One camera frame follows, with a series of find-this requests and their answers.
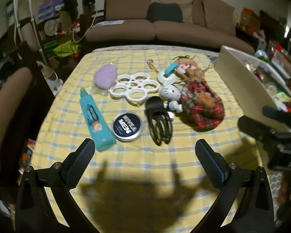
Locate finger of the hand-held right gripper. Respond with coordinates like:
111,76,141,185
261,105,291,133
237,116,272,141

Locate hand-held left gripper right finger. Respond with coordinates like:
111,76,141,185
195,139,275,233

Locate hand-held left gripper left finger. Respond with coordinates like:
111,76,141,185
15,138,96,233

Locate teal squeeze tube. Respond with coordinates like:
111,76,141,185
80,87,116,152

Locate white storage box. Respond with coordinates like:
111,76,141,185
214,45,291,133

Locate blue round tin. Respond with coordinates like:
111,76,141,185
111,113,143,142

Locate black hair claw clip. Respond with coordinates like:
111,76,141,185
145,96,173,147

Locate white cat figurine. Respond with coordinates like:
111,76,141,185
159,82,184,113

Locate white ring holder tray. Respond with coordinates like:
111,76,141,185
109,72,160,103

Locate teal clip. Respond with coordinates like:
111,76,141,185
164,62,179,75

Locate rag doll in plaid dress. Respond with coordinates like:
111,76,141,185
147,55,225,129

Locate yellow checked tablecloth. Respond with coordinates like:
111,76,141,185
30,50,270,233

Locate white slippers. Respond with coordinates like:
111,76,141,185
42,66,64,96

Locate purple pouch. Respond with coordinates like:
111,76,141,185
94,64,117,88

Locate brown chair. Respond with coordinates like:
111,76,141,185
0,66,35,183

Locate green bag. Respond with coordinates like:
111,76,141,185
43,40,81,59

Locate brown sofa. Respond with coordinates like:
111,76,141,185
84,0,255,54

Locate paper sheet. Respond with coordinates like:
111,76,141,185
94,19,126,26

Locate dark cushion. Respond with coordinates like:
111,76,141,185
146,2,184,24

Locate white cable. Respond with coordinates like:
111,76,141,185
72,9,98,43

